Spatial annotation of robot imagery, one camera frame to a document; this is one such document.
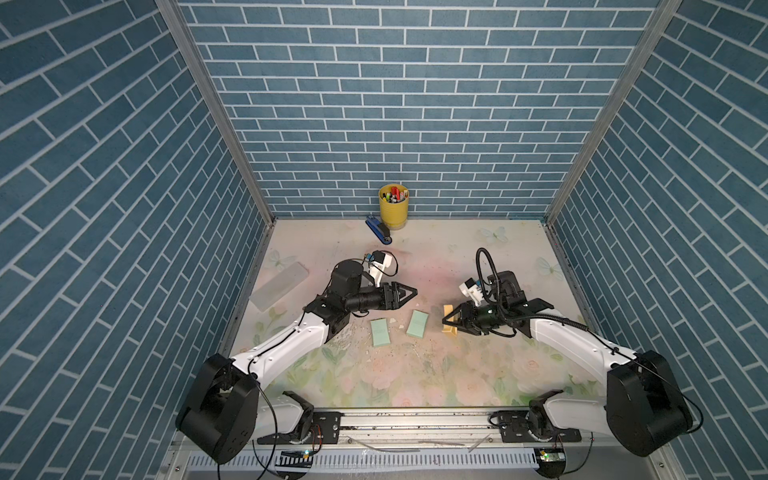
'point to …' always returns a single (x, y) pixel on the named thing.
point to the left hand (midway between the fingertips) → (418, 297)
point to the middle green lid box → (417, 324)
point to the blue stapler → (379, 229)
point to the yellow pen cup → (394, 206)
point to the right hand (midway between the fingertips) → (450, 324)
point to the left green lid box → (379, 330)
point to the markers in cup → (395, 195)
